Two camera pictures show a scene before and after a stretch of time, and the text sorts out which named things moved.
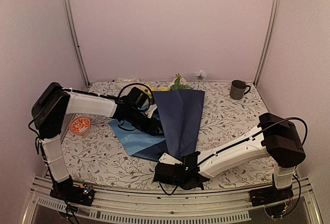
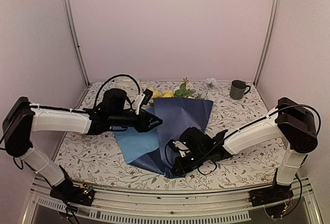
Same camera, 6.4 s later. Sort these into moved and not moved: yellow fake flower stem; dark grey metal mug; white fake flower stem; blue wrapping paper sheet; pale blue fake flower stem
Moved: white fake flower stem; yellow fake flower stem; pale blue fake flower stem; blue wrapping paper sheet
Not moved: dark grey metal mug
